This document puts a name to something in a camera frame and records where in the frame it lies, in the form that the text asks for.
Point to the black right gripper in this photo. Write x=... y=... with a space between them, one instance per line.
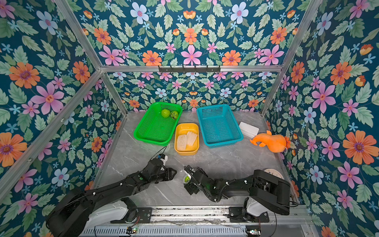
x=195 y=180

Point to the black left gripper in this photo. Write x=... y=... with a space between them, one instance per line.
x=169 y=174

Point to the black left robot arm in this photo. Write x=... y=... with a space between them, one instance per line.
x=69 y=217

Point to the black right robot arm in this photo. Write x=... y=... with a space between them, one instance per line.
x=270 y=191

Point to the white foam net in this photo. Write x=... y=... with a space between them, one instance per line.
x=191 y=138
x=181 y=142

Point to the dark speckled custard apple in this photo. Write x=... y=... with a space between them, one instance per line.
x=174 y=115

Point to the light green custard apple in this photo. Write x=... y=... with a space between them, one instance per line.
x=165 y=113

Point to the yellow plastic tub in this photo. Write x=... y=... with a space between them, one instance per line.
x=184 y=128

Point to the green plastic basket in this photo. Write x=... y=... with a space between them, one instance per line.
x=153 y=128

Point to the teal plastic basket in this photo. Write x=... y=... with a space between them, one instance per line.
x=218 y=126

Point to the white rectangular box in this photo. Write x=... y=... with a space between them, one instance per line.
x=248 y=130

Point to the round beige clock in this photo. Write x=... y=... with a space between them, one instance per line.
x=273 y=172

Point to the orange toy duck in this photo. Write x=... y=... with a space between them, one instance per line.
x=275 y=143

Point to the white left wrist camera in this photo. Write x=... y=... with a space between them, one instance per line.
x=164 y=158

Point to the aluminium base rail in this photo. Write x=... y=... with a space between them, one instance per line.
x=208 y=221

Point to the black wall hook rack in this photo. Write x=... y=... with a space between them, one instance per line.
x=188 y=69

